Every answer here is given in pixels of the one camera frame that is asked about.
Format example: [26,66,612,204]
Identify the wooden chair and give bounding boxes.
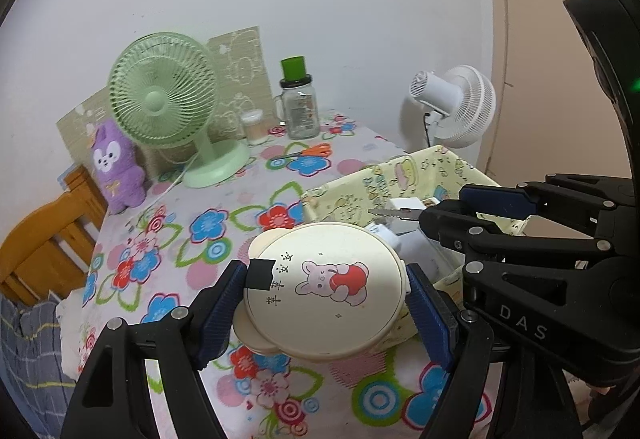
[0,163,108,307]

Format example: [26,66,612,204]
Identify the white plug adapter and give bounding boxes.
[365,223,398,245]
[385,198,441,213]

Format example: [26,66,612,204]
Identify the beige patterned board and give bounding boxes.
[56,25,266,175]

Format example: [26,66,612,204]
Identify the metal nail clipper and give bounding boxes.
[368,206,423,221]

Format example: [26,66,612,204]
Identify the blue plaid blanket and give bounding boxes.
[0,294,76,425]

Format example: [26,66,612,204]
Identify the orange scissors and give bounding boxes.
[282,144,332,159]

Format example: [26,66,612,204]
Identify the white fan cord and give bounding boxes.
[160,154,198,195]

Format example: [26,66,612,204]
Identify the cotton swab container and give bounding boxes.
[240,109,266,146]

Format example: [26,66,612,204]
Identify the yellow printed storage box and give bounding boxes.
[301,144,526,345]

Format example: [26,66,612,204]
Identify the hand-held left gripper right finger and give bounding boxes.
[406,263,496,439]

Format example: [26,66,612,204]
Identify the green desk fan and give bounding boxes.
[107,32,250,189]

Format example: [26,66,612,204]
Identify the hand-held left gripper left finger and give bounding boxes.
[60,260,247,439]

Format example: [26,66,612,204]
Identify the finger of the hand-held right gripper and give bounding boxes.
[459,173,634,221]
[419,199,614,266]

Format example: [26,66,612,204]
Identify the round cream mirror case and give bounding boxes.
[234,220,408,362]

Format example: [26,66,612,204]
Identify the white standing fan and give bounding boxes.
[407,65,497,155]

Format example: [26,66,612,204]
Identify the beige door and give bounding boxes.
[475,0,640,180]

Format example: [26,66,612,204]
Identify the purple plush toy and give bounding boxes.
[90,120,148,215]

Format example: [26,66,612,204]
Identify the glass jar with green lid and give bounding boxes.
[272,56,321,140]

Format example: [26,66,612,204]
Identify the white charger box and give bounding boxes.
[392,230,441,281]

